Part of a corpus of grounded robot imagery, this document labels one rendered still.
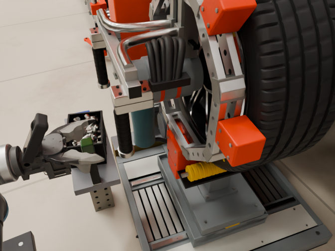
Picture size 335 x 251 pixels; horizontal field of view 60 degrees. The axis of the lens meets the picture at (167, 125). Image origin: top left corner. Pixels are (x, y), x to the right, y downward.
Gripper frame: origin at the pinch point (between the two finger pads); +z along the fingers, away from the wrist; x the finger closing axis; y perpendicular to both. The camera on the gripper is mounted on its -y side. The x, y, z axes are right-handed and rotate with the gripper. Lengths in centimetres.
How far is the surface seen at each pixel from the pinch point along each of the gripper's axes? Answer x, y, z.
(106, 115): -112, 81, 11
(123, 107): 2.6, -8.9, 6.3
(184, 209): -14, 68, 31
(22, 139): -106, 81, -45
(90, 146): -15.7, 17.3, -2.9
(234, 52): 4.5, -19.0, 31.8
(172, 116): -25.6, 21.0, 28.7
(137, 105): 2.6, -8.6, 9.5
